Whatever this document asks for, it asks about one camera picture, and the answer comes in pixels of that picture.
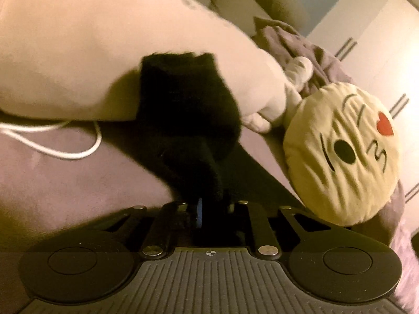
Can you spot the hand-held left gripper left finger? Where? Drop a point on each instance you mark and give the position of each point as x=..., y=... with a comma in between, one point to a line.
x=198, y=212

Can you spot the yellow face cushion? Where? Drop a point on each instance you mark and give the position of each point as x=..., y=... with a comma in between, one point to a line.
x=343, y=157

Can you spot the grey pillow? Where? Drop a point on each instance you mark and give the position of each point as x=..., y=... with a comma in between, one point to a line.
x=248, y=0

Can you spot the white plush toy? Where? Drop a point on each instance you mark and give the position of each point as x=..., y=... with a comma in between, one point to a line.
x=98, y=39

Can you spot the white wardrobe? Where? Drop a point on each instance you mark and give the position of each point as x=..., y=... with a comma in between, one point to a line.
x=376, y=55

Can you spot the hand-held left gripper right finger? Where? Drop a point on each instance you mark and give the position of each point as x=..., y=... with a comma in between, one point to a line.
x=258, y=225

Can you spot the purple fuzzy blanket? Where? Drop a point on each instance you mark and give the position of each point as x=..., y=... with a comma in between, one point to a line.
x=294, y=45

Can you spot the purple bed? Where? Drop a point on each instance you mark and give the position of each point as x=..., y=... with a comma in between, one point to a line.
x=65, y=186

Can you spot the black small garment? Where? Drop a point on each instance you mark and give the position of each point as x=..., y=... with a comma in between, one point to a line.
x=186, y=114

